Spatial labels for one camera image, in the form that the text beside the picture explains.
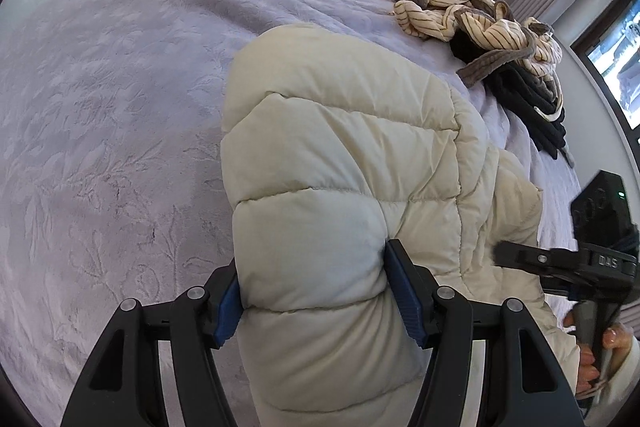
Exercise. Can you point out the brown knit scarf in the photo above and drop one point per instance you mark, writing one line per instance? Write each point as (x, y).
(487, 64)

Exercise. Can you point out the cream puffer jacket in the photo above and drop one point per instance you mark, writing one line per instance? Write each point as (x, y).
(350, 187)

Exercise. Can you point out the person's right hand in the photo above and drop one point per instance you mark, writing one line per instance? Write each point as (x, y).
(587, 369)

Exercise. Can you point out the lavender embossed blanket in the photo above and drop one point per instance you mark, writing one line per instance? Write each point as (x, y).
(125, 107)

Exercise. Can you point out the cream striped garment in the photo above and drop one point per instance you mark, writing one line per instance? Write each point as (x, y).
(450, 19)

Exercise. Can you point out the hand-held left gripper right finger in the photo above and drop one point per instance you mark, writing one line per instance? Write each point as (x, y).
(402, 292)

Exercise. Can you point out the window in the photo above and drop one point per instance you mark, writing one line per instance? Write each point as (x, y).
(615, 57)

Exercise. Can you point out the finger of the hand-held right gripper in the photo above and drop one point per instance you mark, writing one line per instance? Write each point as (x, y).
(540, 258)

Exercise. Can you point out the black knit garment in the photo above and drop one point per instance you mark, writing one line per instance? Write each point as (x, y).
(530, 107)

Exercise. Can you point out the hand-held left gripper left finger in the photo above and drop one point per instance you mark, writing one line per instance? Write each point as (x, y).
(230, 307)

